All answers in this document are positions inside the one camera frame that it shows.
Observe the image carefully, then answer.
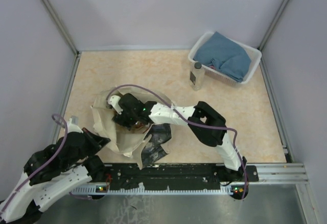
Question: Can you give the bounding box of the cream canvas tote bag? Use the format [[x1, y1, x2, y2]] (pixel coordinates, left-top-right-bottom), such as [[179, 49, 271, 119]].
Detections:
[[91, 88, 173, 169]]

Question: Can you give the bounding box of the clear square bottle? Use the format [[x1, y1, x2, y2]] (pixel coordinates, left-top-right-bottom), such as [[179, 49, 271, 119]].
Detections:
[[189, 62, 205, 91]]

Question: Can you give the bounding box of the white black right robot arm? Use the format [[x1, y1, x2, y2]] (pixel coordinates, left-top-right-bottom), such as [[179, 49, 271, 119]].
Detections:
[[107, 93, 246, 181]]

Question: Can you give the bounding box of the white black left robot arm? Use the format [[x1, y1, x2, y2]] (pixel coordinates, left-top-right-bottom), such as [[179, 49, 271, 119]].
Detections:
[[1, 128, 110, 223]]

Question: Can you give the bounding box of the blue folded towel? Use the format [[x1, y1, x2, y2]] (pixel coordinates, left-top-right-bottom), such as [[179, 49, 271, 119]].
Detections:
[[193, 32, 251, 83]]

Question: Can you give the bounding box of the white plastic basket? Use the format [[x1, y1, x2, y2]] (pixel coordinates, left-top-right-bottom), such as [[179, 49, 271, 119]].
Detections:
[[188, 32, 262, 85]]

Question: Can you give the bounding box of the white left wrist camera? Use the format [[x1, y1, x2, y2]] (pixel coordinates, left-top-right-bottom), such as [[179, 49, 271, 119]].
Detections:
[[67, 116, 83, 133]]

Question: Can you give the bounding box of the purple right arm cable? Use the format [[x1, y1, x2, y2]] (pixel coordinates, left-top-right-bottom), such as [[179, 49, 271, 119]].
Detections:
[[105, 84, 250, 201]]

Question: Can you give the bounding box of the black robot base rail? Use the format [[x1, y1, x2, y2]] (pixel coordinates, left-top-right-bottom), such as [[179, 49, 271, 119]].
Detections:
[[73, 163, 259, 200]]

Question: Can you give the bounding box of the aluminium frame rail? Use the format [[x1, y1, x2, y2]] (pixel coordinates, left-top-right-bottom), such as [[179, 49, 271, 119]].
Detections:
[[28, 0, 79, 55]]

